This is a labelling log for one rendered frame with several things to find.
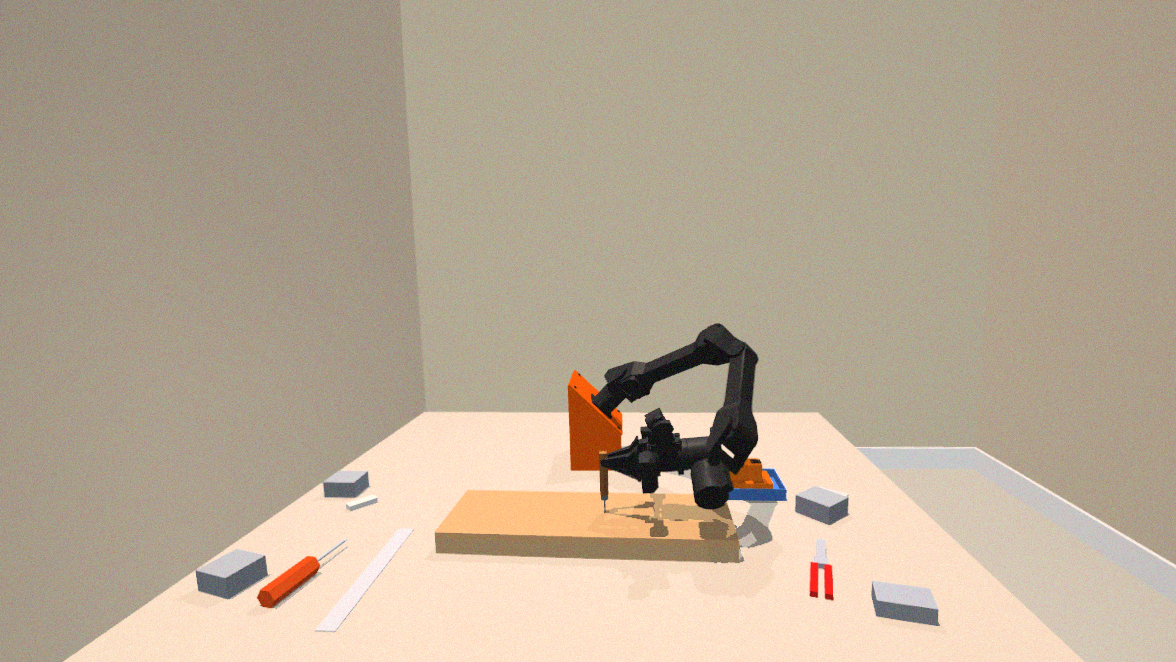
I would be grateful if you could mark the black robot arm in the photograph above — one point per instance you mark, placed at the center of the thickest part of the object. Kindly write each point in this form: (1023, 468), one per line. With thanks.
(734, 425)

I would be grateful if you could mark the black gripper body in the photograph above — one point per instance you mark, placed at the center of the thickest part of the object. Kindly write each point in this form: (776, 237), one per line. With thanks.
(652, 463)

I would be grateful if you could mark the brown wooden hexagonal handle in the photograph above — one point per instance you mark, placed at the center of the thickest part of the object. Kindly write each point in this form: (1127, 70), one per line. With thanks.
(604, 488)

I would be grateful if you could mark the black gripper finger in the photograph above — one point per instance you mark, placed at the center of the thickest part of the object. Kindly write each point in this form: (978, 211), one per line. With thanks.
(625, 450)
(626, 464)

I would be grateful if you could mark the orange-handled awl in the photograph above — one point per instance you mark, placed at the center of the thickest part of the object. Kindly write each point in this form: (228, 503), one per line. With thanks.
(282, 586)

